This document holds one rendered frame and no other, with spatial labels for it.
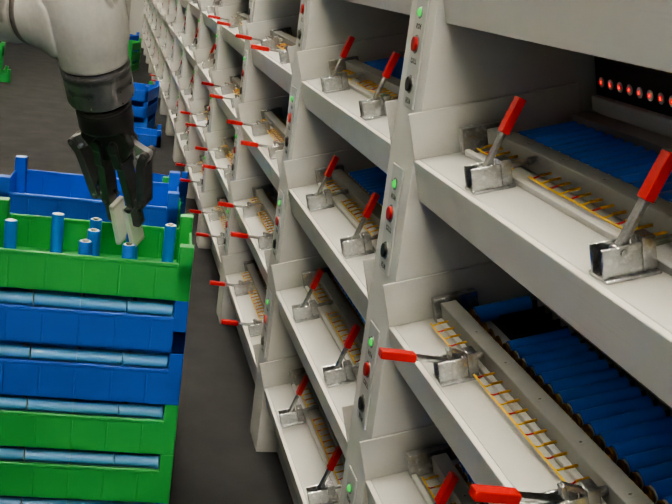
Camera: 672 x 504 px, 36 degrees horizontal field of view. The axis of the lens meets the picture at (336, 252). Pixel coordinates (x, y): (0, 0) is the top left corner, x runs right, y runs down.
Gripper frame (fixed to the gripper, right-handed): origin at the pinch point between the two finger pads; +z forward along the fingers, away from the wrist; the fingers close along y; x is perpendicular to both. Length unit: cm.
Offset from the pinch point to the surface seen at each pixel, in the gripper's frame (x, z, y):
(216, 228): 105, 88, -52
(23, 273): -15.0, 0.3, -7.4
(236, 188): 80, 53, -29
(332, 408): -12.1, 13.2, 37.2
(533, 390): -35, -23, 67
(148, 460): -17.3, 29.7, 9.0
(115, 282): -9.4, 3.1, 3.5
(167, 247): 6.9, 9.3, 1.4
